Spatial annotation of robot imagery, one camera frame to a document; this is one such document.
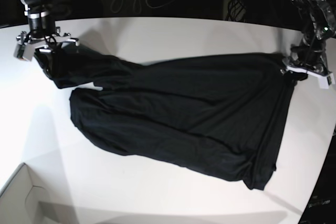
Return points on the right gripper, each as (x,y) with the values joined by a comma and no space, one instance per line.
(25,39)

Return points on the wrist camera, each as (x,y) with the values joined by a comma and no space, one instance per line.
(24,52)
(326,81)

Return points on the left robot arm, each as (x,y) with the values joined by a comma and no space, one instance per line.
(309,57)

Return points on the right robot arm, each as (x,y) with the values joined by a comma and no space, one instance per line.
(43,32)

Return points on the white cardboard box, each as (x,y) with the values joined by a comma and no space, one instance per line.
(24,202)

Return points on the black long-sleeve t-shirt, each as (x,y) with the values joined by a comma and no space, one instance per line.
(222,116)

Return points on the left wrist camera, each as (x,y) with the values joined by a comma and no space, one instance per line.
(326,81)

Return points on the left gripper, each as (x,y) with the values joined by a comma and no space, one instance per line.
(319,69)

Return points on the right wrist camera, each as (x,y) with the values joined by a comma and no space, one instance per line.
(24,52)

